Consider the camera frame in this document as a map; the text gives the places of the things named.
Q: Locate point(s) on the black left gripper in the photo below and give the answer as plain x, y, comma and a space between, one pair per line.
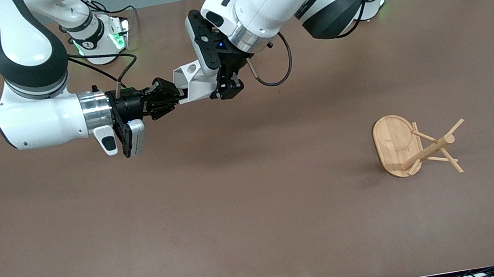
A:
232, 67

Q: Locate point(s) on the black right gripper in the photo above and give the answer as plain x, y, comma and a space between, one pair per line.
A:
129, 104

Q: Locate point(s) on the white faceted cup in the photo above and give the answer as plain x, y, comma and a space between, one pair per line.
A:
196, 84

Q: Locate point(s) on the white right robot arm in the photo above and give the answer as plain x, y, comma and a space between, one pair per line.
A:
41, 121

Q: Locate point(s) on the wooden cup rack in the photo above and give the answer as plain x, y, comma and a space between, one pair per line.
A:
394, 145

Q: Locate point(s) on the brown table cover sheet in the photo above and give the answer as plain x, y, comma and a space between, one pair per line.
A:
238, 209

